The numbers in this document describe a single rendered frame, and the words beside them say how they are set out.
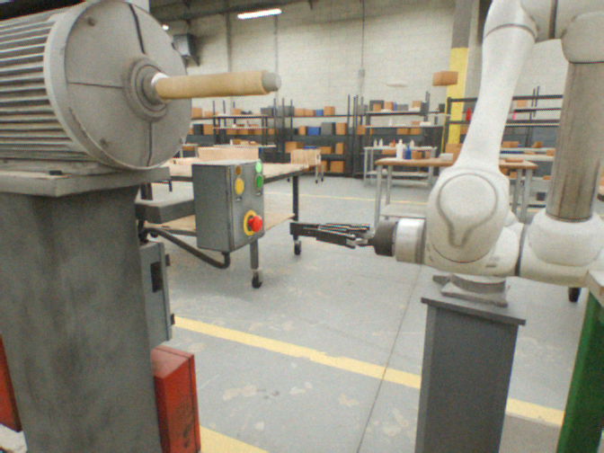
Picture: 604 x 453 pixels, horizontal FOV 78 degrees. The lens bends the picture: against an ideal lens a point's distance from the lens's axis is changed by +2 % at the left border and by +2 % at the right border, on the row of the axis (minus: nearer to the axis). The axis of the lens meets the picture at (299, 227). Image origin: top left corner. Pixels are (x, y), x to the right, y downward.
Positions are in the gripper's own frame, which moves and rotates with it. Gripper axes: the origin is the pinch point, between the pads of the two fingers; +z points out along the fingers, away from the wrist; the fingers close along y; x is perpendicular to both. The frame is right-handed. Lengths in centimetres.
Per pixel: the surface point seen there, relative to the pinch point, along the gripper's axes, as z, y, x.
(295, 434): 21, 39, -98
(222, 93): 0.7, -28.2, 26.6
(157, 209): 24.9, -18.3, 5.9
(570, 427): -56, 3, -35
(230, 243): 14.8, -8.1, -2.8
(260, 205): 14.3, 4.8, 3.6
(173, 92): 9.1, -28.5, 27.0
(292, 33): 498, 1073, 315
